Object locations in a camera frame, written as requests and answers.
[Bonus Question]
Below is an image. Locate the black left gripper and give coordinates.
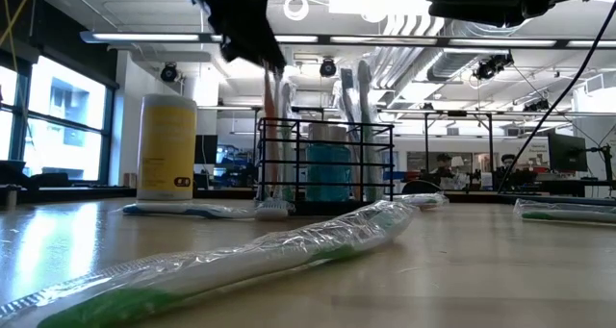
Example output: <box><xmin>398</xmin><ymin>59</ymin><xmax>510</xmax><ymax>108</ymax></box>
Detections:
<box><xmin>185</xmin><ymin>0</ymin><xmax>289</xmax><ymax>74</ymax></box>

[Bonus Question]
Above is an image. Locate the orange toothbrush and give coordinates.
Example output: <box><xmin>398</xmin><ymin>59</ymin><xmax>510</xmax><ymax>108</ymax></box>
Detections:
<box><xmin>262</xmin><ymin>61</ymin><xmax>283</xmax><ymax>202</ymax></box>

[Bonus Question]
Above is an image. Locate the blue toothbrush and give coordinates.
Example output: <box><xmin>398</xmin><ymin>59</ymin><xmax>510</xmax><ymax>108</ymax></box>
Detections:
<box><xmin>334</xmin><ymin>66</ymin><xmax>361</xmax><ymax>202</ymax></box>
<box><xmin>119</xmin><ymin>197</ymin><xmax>295</xmax><ymax>222</ymax></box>

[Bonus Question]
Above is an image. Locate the long ceiling light strip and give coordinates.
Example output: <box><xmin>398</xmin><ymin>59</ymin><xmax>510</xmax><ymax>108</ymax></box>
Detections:
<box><xmin>79</xmin><ymin>29</ymin><xmax>616</xmax><ymax>50</ymax></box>

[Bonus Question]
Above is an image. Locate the black background screen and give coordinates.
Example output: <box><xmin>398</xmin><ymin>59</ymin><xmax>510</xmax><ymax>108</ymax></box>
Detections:
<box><xmin>194</xmin><ymin>134</ymin><xmax>218</xmax><ymax>164</ymax></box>

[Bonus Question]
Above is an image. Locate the yellow wipes canister white lid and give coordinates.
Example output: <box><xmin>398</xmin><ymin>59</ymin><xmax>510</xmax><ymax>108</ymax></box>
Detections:
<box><xmin>136</xmin><ymin>92</ymin><xmax>198</xmax><ymax>203</ymax></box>

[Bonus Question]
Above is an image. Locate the person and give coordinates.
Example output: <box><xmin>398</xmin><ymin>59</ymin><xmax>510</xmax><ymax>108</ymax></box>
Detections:
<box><xmin>498</xmin><ymin>153</ymin><xmax>521</xmax><ymax>185</ymax></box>
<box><xmin>430</xmin><ymin>152</ymin><xmax>466</xmax><ymax>190</ymax></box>

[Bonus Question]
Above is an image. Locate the black computer monitor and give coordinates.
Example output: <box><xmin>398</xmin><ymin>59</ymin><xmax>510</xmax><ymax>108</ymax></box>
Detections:
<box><xmin>547</xmin><ymin>132</ymin><xmax>589</xmax><ymax>173</ymax></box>

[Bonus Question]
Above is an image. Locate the black camera on ceiling mount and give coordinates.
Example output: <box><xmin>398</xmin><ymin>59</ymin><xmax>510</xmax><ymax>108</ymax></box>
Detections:
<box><xmin>473</xmin><ymin>51</ymin><xmax>515</xmax><ymax>82</ymax></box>

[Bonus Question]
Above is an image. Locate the silver ventilation duct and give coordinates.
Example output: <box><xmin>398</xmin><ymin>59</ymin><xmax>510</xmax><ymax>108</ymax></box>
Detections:
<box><xmin>370</xmin><ymin>10</ymin><xmax>562</xmax><ymax>87</ymax></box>

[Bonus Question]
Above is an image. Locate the black dome ceiling camera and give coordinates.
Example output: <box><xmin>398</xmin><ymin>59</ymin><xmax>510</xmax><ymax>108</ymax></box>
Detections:
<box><xmin>159</xmin><ymin>62</ymin><xmax>180</xmax><ymax>84</ymax></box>
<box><xmin>319</xmin><ymin>57</ymin><xmax>338</xmax><ymax>79</ymax></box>

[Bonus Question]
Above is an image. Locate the black background rig frame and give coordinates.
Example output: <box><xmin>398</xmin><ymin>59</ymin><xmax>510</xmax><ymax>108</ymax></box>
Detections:
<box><xmin>252</xmin><ymin>105</ymin><xmax>496</xmax><ymax>194</ymax></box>

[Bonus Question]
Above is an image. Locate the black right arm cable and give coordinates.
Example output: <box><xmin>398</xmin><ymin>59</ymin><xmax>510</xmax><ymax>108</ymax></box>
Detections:
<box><xmin>497</xmin><ymin>0</ymin><xmax>616</xmax><ymax>194</ymax></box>

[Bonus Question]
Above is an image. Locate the black aluminium table frame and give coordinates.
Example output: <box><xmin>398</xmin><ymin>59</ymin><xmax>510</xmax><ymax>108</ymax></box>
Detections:
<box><xmin>0</xmin><ymin>183</ymin><xmax>616</xmax><ymax>208</ymax></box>

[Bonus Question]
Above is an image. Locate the black wire rack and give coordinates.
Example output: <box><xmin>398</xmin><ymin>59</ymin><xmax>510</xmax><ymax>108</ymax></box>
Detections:
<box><xmin>254</xmin><ymin>116</ymin><xmax>396</xmax><ymax>217</ymax></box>

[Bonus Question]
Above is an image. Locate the window with dark frame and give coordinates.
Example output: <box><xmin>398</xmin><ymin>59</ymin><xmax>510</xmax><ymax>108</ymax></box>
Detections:
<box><xmin>0</xmin><ymin>48</ymin><xmax>119</xmax><ymax>185</ymax></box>

